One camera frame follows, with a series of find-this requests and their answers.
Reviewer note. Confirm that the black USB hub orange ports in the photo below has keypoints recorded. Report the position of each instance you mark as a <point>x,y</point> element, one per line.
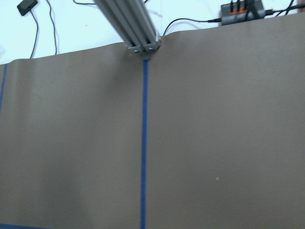
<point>238,11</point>

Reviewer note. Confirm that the small black square pad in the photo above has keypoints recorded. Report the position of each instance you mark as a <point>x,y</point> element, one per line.
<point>26,6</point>

